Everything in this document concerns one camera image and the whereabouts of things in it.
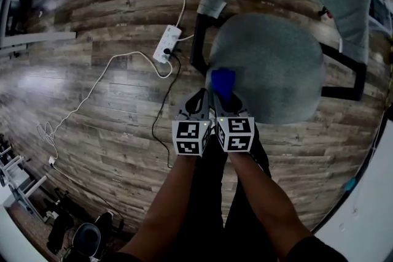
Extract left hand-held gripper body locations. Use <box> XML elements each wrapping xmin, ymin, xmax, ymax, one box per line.
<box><xmin>171</xmin><ymin>109</ymin><xmax>212</xmax><ymax>157</ymax></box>

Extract grey panel on white stand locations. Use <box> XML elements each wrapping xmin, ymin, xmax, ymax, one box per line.
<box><xmin>0</xmin><ymin>0</ymin><xmax>76</xmax><ymax>53</ymax></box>

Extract white power strip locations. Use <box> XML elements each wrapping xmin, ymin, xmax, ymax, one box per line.
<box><xmin>152</xmin><ymin>25</ymin><xmax>182</xmax><ymax>64</ymax></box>

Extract clear plastic storage box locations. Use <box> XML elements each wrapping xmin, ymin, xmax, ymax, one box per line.
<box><xmin>368</xmin><ymin>0</ymin><xmax>393</xmax><ymax>34</ymax></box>

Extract black round stool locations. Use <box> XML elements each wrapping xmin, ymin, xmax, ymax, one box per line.
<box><xmin>72</xmin><ymin>222</ymin><xmax>102</xmax><ymax>260</ymax></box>

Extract grey fabric chair seat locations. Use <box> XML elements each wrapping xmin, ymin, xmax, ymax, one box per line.
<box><xmin>206</xmin><ymin>12</ymin><xmax>326</xmax><ymax>126</ymax></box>

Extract person's left forearm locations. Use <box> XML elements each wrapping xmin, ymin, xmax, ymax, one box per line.
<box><xmin>121</xmin><ymin>153</ymin><xmax>197</xmax><ymax>258</ymax></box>

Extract black bag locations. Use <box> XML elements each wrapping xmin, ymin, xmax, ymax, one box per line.
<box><xmin>45</xmin><ymin>193</ymin><xmax>74</xmax><ymax>255</ymax></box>

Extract long white charger cable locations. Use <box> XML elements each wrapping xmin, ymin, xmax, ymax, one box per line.
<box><xmin>36</xmin><ymin>51</ymin><xmax>173</xmax><ymax>160</ymax></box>

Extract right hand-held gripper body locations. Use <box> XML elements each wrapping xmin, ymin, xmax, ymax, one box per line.
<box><xmin>214</xmin><ymin>107</ymin><xmax>255</xmax><ymax>153</ymax></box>

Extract blue cloth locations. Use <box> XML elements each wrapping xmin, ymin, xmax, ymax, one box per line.
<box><xmin>211</xmin><ymin>68</ymin><xmax>236</xmax><ymax>102</ymax></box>

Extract person's right forearm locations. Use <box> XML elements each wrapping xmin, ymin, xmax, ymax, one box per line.
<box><xmin>228</xmin><ymin>150</ymin><xmax>314</xmax><ymax>258</ymax></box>

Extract person's black shirt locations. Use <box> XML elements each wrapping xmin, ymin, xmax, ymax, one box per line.
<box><xmin>107</xmin><ymin>236</ymin><xmax>351</xmax><ymax>262</ymax></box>

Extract black cable with plug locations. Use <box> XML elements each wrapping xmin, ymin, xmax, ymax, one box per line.
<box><xmin>152</xmin><ymin>48</ymin><xmax>182</xmax><ymax>169</ymax></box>

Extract person's black trousers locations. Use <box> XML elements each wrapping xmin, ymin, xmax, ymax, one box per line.
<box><xmin>184</xmin><ymin>124</ymin><xmax>277</xmax><ymax>262</ymax></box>

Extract white metal rack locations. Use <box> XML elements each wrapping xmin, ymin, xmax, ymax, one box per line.
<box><xmin>0</xmin><ymin>144</ymin><xmax>49</xmax><ymax>215</ymax></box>

